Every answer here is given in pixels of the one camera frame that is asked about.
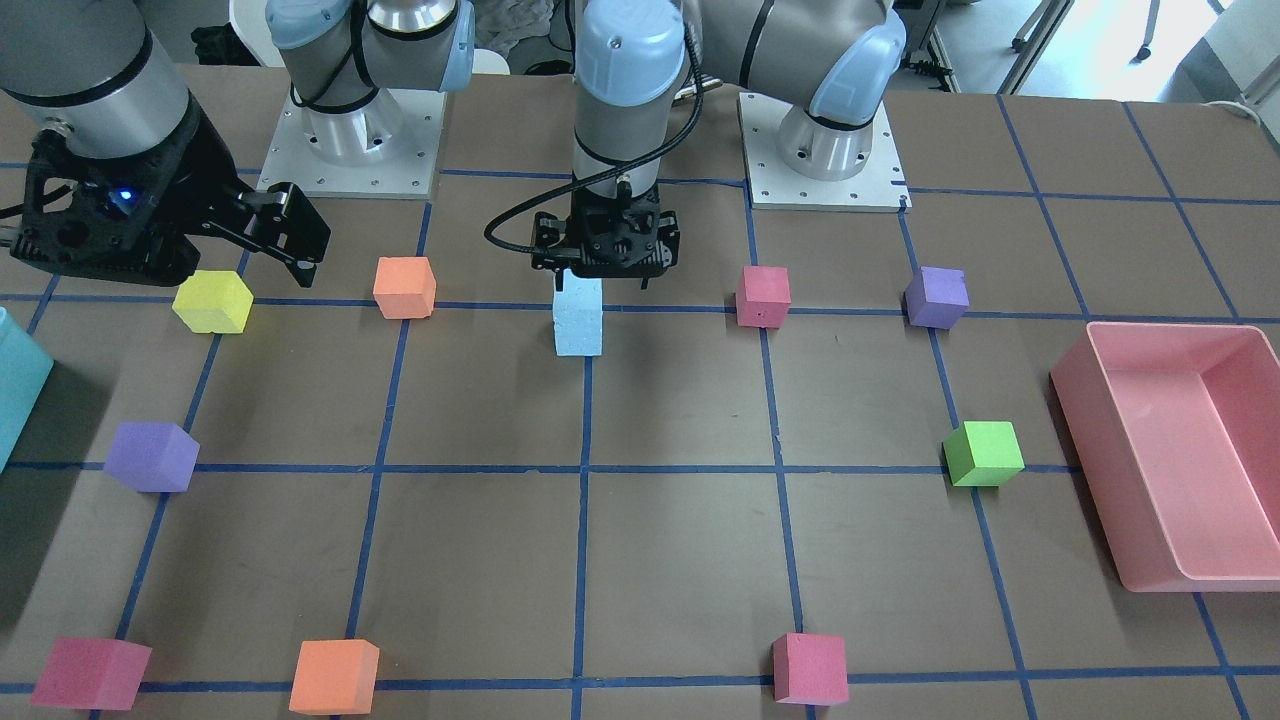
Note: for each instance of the light blue block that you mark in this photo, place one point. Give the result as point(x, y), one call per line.
point(578, 316)

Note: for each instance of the yellow block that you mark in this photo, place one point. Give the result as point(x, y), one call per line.
point(214, 301)

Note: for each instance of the pink block row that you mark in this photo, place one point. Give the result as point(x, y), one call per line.
point(810, 669)
point(763, 297)

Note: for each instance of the orange block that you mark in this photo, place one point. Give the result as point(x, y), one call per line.
point(405, 288)
point(335, 678)

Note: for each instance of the purple block far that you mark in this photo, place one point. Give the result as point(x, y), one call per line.
point(152, 456)

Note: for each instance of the teal bin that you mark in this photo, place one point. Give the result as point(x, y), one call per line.
point(25, 367)

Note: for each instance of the purple block near tray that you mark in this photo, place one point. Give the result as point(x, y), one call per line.
point(937, 297)

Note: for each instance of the green block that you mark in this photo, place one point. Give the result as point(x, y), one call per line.
point(983, 454)

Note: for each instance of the orange block front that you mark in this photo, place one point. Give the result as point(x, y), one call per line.
point(335, 678)

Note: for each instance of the pink block front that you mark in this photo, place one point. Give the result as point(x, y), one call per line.
point(92, 674)

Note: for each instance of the pink plastic tray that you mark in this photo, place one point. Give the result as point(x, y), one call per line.
point(1176, 428)

